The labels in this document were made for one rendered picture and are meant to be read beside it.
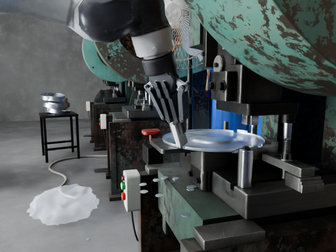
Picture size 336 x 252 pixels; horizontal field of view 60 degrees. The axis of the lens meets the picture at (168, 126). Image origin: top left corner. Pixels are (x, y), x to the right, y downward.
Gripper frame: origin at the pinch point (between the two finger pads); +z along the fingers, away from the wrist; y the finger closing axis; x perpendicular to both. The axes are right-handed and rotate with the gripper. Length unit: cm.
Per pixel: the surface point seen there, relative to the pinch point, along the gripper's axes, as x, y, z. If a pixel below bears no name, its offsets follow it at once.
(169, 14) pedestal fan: 75, -61, -20
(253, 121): 22.1, 8.3, 7.5
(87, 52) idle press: 153, -274, 12
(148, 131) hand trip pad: 15.6, -31.7, 12.9
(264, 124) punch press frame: 44.1, 0.2, 21.6
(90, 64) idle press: 150, -272, 27
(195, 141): 6.4, -1.3, 6.5
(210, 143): 6.8, 3.4, 6.8
